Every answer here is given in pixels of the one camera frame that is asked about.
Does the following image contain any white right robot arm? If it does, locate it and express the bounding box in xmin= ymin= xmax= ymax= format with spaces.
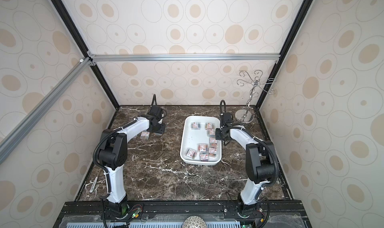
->
xmin=215 ymin=112 xmax=280 ymax=206

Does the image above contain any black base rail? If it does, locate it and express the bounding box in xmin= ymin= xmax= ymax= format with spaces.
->
xmin=54 ymin=200 xmax=312 ymax=228

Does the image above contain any black corner frame post right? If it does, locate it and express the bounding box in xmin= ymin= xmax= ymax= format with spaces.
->
xmin=254 ymin=0 xmax=314 ymax=111

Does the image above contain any black corner frame post left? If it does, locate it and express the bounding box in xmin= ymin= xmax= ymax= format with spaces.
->
xmin=50 ymin=0 xmax=120 ymax=110

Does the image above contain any black corner frame post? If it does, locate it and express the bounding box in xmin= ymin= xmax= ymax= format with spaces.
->
xmin=50 ymin=0 xmax=120 ymax=110
xmin=254 ymin=0 xmax=314 ymax=111

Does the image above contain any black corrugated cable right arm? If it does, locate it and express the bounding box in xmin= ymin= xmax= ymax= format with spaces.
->
xmin=236 ymin=125 xmax=280 ymax=187

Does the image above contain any silver wire hook stand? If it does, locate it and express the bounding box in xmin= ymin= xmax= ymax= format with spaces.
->
xmin=235 ymin=69 xmax=276 ymax=124

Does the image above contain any diagonal aluminium rail left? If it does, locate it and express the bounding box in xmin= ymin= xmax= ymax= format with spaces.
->
xmin=1 ymin=57 xmax=91 ymax=163

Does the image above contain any horizontal aluminium rail back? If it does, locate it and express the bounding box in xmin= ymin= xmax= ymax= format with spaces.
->
xmin=91 ymin=53 xmax=280 ymax=62

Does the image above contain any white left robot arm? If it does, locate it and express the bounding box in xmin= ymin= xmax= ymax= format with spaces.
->
xmin=93 ymin=105 xmax=167 ymax=204

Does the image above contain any metal mesh ball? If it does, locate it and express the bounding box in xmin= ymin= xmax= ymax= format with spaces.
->
xmin=182 ymin=216 xmax=208 ymax=228

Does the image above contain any white plastic storage tray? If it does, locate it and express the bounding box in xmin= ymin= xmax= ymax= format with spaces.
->
xmin=180 ymin=116 xmax=222 ymax=166

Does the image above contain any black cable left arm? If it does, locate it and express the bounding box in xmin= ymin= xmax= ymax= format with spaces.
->
xmin=92 ymin=119 xmax=139 ymax=199

